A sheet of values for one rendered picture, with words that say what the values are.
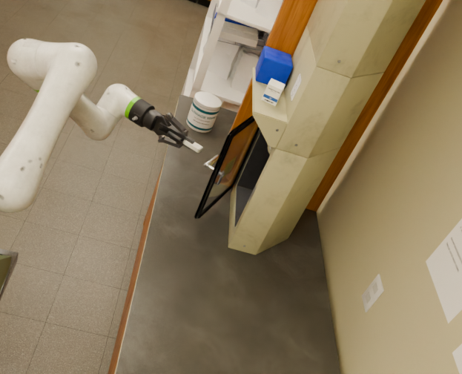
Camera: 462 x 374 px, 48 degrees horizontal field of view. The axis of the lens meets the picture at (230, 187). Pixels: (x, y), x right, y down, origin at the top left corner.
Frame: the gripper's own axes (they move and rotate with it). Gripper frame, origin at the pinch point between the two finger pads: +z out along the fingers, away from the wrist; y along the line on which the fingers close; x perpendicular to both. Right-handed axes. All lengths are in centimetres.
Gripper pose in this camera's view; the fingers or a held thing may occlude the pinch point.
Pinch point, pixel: (193, 145)
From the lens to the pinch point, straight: 190.4
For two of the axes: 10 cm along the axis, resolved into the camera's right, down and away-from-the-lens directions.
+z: 8.3, 5.3, -2.0
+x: 4.6, -4.2, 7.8
